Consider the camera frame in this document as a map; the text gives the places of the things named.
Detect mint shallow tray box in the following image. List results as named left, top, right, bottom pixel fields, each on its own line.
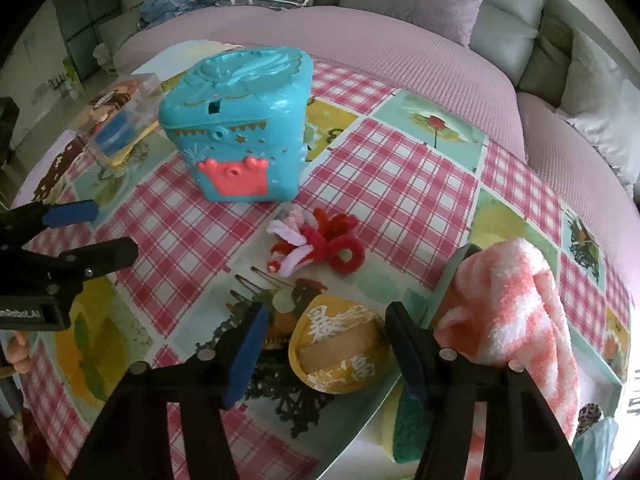
left=431, top=245, right=620, bottom=445

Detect light blue wipes pack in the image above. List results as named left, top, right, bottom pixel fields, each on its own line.
left=573, top=417, right=618, bottom=480

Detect teal plastic toy box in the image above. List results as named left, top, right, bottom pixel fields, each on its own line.
left=158, top=47, right=314, bottom=203

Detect clear acrylic box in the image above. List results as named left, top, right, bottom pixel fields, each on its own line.
left=70, top=73, right=164, bottom=168

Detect person left hand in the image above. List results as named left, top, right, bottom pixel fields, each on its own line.
left=1, top=332, right=32, bottom=378

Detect light grey pillow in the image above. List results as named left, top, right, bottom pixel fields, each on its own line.
left=558, top=29, right=639, bottom=196

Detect red pink pipe cleaner craft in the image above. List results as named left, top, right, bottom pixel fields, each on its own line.
left=267, top=204, right=366, bottom=278

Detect bobby hair pins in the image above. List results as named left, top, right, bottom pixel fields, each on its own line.
left=230, top=266, right=294, bottom=302

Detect green yellow scrub sponge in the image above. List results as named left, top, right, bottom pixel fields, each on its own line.
left=381, top=379, right=430, bottom=464

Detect checkered picture tablecloth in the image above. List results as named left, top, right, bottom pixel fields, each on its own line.
left=23, top=62, right=631, bottom=469

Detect grey sofa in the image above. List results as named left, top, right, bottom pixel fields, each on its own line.
left=94, top=0, right=640, bottom=201

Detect pink white fluffy towel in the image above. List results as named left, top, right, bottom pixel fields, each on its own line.
left=432, top=237, right=580, bottom=441

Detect leopard print scrunchie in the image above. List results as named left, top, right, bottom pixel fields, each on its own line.
left=576, top=402, right=602, bottom=437

